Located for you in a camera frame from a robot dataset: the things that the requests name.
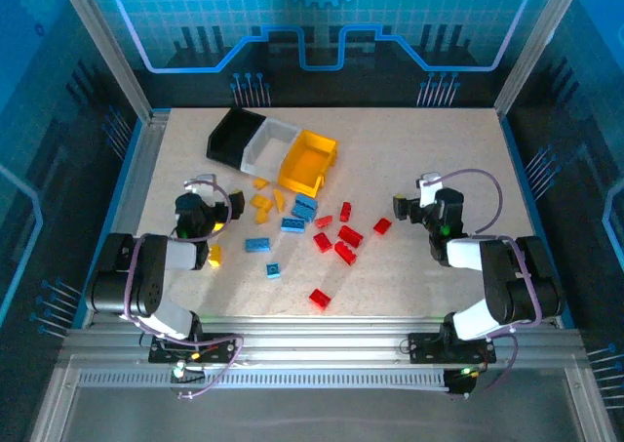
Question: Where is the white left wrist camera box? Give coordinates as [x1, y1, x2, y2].
[183, 173, 218, 204]

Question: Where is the large blue lego block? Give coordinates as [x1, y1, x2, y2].
[291, 192, 319, 223]

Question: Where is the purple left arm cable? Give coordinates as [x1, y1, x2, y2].
[121, 178, 245, 400]

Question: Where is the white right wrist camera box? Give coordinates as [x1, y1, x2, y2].
[414, 171, 445, 209]

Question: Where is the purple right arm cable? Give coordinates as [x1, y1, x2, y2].
[421, 168, 542, 399]

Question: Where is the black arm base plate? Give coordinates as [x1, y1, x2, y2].
[148, 332, 239, 365]
[408, 332, 497, 365]

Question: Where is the yellow plastic bin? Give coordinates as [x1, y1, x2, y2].
[276, 129, 339, 193]

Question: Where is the aluminium upright post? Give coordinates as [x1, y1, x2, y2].
[53, 0, 157, 124]
[493, 0, 587, 116]

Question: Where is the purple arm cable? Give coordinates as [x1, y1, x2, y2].
[421, 168, 542, 399]
[121, 178, 245, 400]

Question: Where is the black controller box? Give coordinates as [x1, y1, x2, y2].
[443, 367, 478, 400]

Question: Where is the aluminium front frame rail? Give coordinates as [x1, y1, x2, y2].
[58, 314, 586, 365]

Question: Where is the black plastic bin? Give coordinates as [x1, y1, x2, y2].
[206, 108, 268, 173]

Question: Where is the slotted grey cable duct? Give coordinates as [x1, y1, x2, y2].
[76, 369, 452, 390]

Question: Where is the white plastic bin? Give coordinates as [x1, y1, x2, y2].
[240, 118, 302, 179]

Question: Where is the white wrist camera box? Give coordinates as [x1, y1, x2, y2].
[414, 171, 445, 209]
[183, 173, 218, 204]

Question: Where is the aluminium side rail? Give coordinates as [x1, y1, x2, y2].
[82, 109, 171, 329]

